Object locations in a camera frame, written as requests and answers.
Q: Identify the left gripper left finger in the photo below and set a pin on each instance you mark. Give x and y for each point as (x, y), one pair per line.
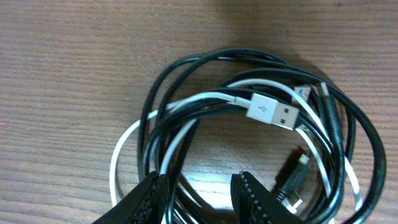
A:
(144, 204)

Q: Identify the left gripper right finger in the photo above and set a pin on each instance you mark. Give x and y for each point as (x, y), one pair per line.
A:
(254, 204)

